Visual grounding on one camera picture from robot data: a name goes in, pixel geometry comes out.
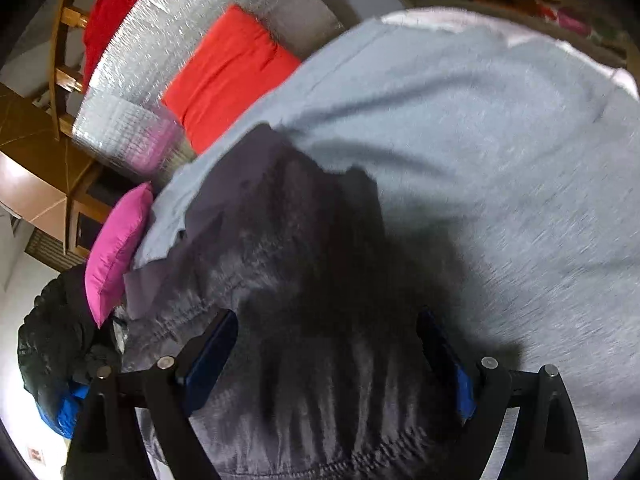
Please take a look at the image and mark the dark grey puffer jacket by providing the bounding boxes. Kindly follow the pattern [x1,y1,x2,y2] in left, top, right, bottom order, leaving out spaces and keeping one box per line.
[124,125,462,479]

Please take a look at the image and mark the blue jacket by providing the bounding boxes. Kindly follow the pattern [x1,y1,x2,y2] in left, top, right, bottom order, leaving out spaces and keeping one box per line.
[36,385,89,440]

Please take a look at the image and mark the black puffer coat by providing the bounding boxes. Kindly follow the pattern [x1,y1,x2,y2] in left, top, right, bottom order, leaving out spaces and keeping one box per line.
[17,264,120,410]

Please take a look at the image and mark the magenta pillow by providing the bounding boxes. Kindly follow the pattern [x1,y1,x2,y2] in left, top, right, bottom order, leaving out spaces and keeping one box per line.
[85,182,154,327]

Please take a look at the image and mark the wooden cabinet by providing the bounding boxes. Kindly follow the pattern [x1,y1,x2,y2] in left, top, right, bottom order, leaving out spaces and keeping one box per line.
[63,162,134,258]

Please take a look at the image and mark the light blue-grey blanket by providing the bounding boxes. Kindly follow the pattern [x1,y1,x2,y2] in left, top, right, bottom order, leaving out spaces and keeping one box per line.
[134,10,639,479]

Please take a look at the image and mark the orange-red cushion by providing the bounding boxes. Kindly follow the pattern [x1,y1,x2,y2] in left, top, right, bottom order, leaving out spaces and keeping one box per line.
[162,4,300,154]

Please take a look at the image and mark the white bed sheet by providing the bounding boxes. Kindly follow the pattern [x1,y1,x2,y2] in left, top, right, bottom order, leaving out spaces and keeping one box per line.
[380,6,639,102]

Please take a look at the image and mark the silver foil insulation panel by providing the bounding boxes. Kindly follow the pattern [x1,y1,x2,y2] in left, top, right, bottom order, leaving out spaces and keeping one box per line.
[72,0,344,185]

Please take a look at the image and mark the red garment on railing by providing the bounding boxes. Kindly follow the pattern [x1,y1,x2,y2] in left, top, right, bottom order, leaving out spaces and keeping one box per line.
[84,0,138,88]

